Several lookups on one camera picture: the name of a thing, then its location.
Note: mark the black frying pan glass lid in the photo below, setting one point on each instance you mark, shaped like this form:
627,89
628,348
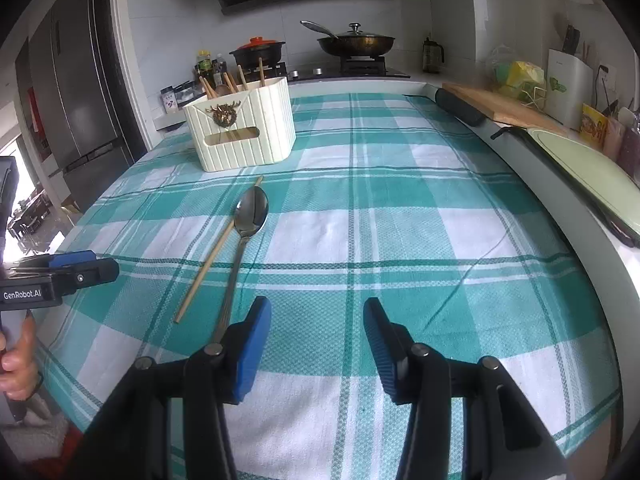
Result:
357,42

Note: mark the pink cup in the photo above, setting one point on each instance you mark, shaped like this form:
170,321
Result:
612,140

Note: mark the white knife block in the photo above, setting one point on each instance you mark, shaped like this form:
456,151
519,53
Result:
567,87

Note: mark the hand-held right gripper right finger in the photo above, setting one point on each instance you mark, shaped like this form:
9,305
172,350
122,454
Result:
382,350

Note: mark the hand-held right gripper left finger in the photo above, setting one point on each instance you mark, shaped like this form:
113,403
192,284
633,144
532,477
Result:
252,355

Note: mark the glass french press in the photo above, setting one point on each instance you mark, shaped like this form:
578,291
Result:
433,56

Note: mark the dark sauce bottle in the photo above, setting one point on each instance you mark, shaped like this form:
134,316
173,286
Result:
220,71

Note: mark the yellow snack packet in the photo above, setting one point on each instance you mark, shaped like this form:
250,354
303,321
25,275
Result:
594,127

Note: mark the teal checked tablecloth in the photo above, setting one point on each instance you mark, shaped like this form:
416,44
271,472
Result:
400,210

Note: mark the pale green black-rimmed tray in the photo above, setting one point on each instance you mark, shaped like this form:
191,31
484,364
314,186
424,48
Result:
585,170

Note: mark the black gas stove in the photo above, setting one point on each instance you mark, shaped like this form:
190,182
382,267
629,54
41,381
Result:
345,69

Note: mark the person's left hand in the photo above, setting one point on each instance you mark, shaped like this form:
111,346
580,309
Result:
20,365

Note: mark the wooden cutting board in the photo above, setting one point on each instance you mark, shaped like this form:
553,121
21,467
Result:
510,107

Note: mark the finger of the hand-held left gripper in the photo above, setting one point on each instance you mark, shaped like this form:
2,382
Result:
92,275

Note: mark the cream ribbed utensil holder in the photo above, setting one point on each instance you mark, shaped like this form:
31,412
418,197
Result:
245,135

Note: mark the yellow green plastic bag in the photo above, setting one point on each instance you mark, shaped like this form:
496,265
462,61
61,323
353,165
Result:
520,77

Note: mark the sauce bottle yellow cap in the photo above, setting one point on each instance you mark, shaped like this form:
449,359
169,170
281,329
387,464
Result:
203,67

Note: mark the bamboo chopstick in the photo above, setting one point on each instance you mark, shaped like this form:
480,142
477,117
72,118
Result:
209,89
261,72
215,255
230,84
241,77

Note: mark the steel spoon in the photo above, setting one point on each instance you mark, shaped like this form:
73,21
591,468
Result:
250,217

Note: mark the black pot orange lid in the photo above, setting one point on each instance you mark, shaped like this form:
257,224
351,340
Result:
257,50

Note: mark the clear spice jar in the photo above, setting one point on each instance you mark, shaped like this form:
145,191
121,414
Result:
185,91

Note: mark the spice jar white label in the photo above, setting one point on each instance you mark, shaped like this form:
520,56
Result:
169,100

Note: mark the dark purple cup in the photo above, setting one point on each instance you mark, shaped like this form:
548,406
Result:
631,147

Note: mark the person's clothing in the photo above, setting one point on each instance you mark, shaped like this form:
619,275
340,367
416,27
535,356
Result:
45,435

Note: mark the grey refrigerator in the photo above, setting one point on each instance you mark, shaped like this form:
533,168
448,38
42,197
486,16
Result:
75,85

